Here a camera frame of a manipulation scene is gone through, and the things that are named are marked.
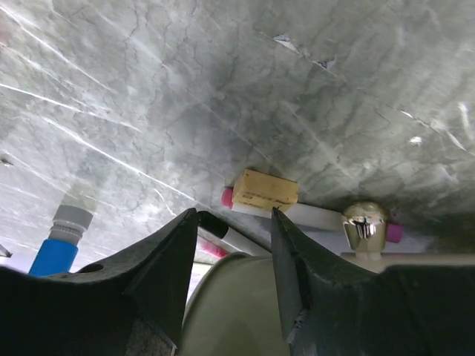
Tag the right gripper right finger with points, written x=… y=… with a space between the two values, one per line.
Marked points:
x=329 y=306

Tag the round cream drawer organizer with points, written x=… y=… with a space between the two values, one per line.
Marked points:
x=367 y=230

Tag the black white marker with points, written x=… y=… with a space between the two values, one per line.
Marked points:
x=228 y=236

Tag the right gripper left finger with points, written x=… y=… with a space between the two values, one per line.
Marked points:
x=131 y=303

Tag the white pen pink ends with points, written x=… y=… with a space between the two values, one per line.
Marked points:
x=300 y=214

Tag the blue capped small bottle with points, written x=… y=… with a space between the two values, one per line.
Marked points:
x=58 y=251

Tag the red translucent pen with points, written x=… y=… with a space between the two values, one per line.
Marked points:
x=208 y=253

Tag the yellow eraser block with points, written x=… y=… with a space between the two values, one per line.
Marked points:
x=264 y=191

